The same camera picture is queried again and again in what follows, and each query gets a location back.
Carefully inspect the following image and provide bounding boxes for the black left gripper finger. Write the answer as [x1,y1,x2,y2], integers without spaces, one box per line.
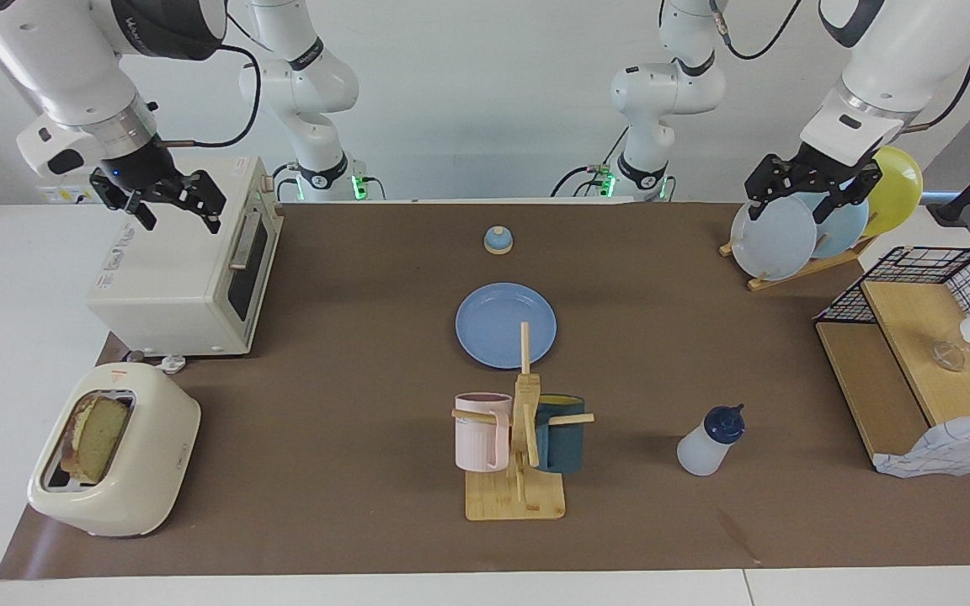
[744,154,797,221]
[813,164,883,225]

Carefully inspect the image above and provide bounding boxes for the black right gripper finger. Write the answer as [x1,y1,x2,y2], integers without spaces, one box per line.
[169,171,227,234]
[89,171,157,231]

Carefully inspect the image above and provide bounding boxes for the slice of bread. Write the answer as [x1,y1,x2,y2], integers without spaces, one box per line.
[60,396,131,485]

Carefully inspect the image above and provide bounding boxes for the clear squeeze bottle blue cap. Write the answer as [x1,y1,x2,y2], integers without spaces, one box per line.
[676,404,745,477]

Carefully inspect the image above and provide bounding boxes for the light blue plate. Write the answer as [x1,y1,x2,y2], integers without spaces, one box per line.
[792,181,870,259]

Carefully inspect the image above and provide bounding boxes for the yellow plate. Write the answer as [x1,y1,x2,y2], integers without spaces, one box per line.
[860,146,924,238]

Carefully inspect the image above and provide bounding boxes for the grey plate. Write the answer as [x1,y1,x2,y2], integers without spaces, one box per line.
[730,195,818,280]

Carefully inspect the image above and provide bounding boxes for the wooden plate rack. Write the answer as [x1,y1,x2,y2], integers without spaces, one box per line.
[719,231,882,292]

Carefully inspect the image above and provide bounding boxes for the blue round plate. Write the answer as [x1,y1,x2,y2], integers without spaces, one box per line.
[455,283,557,369]

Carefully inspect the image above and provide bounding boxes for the white power strip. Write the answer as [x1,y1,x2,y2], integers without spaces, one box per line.
[37,183,100,205]

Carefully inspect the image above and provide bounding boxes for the cream toaster oven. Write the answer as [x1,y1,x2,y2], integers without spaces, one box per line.
[85,155,284,358]

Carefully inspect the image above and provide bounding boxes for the small clear glass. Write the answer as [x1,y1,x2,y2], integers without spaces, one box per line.
[931,339,967,372]

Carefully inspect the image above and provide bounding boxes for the brown table mat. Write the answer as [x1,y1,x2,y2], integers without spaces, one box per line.
[0,200,970,580]

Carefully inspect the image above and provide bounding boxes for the cream two-slot toaster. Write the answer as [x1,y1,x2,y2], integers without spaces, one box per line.
[27,363,201,538]

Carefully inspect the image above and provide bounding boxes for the white checked cloth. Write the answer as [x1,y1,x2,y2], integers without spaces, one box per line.
[872,410,970,479]

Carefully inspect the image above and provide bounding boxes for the teal mug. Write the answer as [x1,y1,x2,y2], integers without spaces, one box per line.
[533,395,587,473]

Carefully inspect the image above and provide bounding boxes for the pink ribbed mug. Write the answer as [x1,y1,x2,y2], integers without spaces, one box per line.
[454,393,513,472]

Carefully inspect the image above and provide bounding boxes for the wooden mug tree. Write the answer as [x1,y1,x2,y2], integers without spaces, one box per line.
[451,322,595,522]

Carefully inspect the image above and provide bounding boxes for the black right base cable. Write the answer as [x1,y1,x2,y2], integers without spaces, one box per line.
[270,162,301,203]

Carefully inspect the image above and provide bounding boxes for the black base cable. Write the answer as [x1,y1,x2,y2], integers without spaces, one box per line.
[548,126,629,199]
[270,162,301,203]

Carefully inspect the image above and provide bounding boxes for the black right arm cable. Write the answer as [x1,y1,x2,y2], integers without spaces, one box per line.
[157,42,262,150]

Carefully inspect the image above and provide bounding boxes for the wood and wire shelf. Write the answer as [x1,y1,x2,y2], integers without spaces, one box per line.
[813,247,970,472]

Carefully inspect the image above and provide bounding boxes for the black left base cable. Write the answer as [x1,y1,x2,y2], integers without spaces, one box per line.
[548,126,629,199]

